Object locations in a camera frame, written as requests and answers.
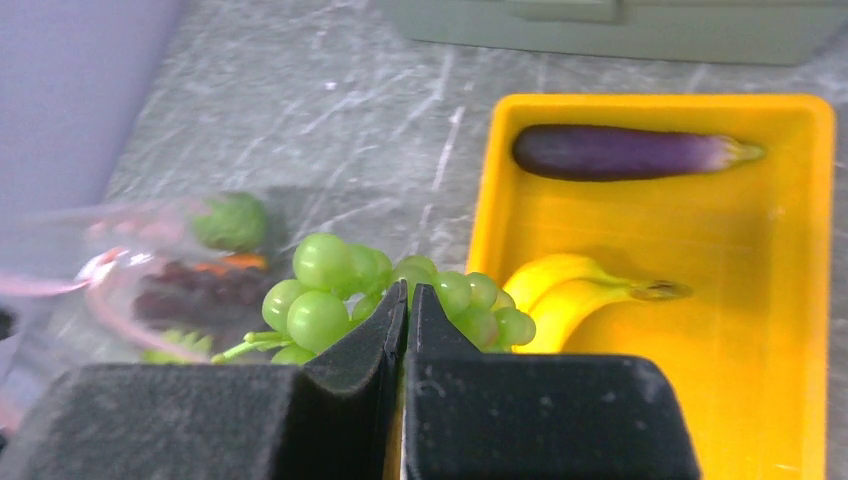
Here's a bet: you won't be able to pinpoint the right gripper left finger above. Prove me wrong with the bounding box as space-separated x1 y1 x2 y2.
1 283 407 479

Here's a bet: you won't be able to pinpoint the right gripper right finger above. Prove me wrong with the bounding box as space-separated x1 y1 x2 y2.
404 284 701 479

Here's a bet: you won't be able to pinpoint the green toy grapes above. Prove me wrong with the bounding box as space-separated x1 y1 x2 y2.
212 233 536 365

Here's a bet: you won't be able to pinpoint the orange red toy mango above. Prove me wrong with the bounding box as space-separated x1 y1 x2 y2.
192 253 268 275

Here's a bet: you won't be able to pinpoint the red toy grapes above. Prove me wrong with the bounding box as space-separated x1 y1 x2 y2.
132 261 276 330

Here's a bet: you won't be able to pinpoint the clear zip top bag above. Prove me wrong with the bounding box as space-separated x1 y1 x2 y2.
1 189 289 434

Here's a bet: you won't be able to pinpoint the purple toy eggplant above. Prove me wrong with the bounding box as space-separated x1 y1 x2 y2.
511 124 765 182

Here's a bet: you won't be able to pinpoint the yellow plastic tray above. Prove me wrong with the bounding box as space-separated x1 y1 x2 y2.
467 94 835 479

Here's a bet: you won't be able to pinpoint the yellow toy bananas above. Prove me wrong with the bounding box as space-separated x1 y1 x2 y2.
503 253 692 354

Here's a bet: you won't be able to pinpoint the grey plastic storage box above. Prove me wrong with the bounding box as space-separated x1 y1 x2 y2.
377 1 847 65

